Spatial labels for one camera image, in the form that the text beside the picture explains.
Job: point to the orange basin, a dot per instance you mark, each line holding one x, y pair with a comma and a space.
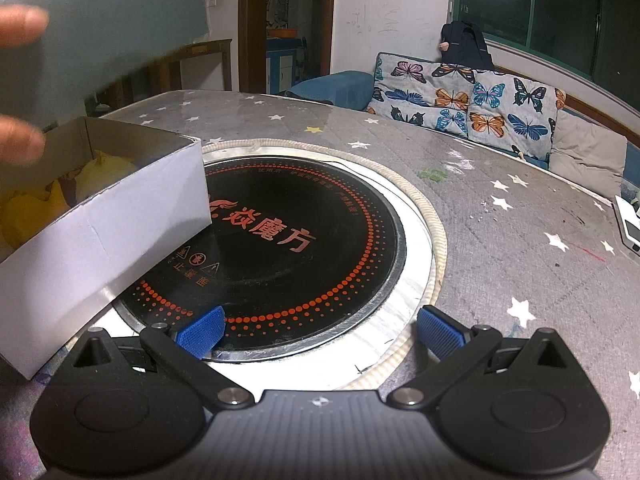
281, 33

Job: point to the deep yellow soft object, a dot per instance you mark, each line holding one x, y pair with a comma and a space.
30, 215

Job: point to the brown wooden door frame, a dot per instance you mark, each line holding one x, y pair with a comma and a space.
245, 25

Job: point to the person's left hand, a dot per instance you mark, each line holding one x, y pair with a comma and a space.
22, 25

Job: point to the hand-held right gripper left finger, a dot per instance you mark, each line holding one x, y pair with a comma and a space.
202, 332

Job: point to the blue sofa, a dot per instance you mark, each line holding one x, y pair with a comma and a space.
330, 85

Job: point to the blue and white cabinet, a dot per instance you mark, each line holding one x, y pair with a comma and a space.
280, 60

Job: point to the white cardboard box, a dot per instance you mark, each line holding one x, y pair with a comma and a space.
125, 225

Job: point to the dark grey box lid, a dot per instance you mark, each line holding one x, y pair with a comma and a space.
110, 20

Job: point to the green framed window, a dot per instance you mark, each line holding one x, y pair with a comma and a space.
550, 0

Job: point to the black backpack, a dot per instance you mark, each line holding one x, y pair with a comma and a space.
465, 47

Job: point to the butterfly print cushion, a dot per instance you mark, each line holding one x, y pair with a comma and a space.
420, 92
515, 115

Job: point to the pale yellow soft object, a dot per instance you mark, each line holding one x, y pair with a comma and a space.
107, 172

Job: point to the beige pillow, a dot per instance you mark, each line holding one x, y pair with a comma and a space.
587, 147

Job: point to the white flat device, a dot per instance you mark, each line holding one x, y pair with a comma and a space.
629, 222

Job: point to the brown wooden table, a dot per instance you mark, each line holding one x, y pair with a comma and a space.
210, 52

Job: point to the black round induction cooker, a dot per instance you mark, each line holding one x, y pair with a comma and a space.
300, 260

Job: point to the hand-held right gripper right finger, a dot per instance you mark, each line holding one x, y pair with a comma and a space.
437, 332

